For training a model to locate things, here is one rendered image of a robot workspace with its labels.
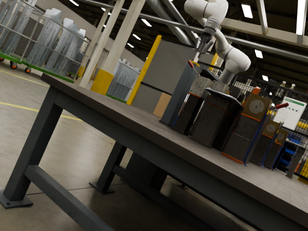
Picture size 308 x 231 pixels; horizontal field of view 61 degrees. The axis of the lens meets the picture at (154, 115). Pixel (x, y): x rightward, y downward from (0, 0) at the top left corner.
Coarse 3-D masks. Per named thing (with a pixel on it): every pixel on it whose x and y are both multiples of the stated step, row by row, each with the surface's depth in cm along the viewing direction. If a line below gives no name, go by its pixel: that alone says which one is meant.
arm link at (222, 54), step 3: (228, 45) 217; (228, 48) 216; (231, 48) 216; (216, 51) 222; (219, 51) 218; (222, 51) 217; (225, 51) 216; (228, 51) 216; (219, 54) 223; (222, 54) 218; (225, 54) 217; (222, 57) 221
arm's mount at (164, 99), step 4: (164, 96) 246; (168, 96) 243; (160, 100) 247; (164, 100) 245; (168, 100) 242; (160, 104) 246; (164, 104) 244; (184, 104) 232; (156, 108) 248; (160, 108) 245; (164, 108) 243; (156, 112) 247; (160, 112) 244; (160, 116) 243
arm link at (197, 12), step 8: (192, 0) 174; (200, 0) 172; (184, 8) 179; (192, 8) 174; (200, 8) 171; (192, 16) 181; (200, 16) 176; (216, 32) 197; (216, 40) 208; (224, 40) 205; (216, 48) 217; (224, 48) 213
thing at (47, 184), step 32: (64, 96) 130; (32, 128) 137; (96, 128) 118; (32, 160) 137; (160, 160) 100; (0, 192) 140; (64, 192) 124; (160, 192) 187; (224, 192) 88; (96, 224) 110; (192, 224) 168; (256, 224) 82; (288, 224) 78
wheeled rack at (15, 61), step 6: (24, 6) 757; (42, 12) 712; (0, 24) 643; (36, 24) 711; (12, 30) 670; (24, 36) 698; (30, 36) 713; (0, 54) 668; (24, 54) 717; (0, 60) 757; (12, 60) 697; (18, 60) 714; (12, 66) 710
